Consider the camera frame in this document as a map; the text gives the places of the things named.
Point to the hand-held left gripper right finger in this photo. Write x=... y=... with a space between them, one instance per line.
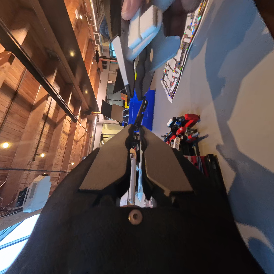
x=164 y=169

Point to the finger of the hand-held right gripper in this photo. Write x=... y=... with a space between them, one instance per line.
x=145 y=32
x=122 y=64

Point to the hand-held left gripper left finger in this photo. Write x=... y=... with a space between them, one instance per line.
x=107 y=167

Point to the red white toy race car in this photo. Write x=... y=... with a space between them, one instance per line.
x=184 y=132

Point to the black star-printed brick piece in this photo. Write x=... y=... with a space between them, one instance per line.
x=140 y=115

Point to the person's right hand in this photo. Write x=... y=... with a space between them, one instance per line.
x=130 y=9

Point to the holographic sticker sheet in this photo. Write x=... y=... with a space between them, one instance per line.
x=182 y=53

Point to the blue plastic bin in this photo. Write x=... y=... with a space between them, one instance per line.
x=145 y=115

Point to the white box-shaped device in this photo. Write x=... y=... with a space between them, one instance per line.
x=36 y=194

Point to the black ceiling track rail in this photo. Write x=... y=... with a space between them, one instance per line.
x=38 y=75

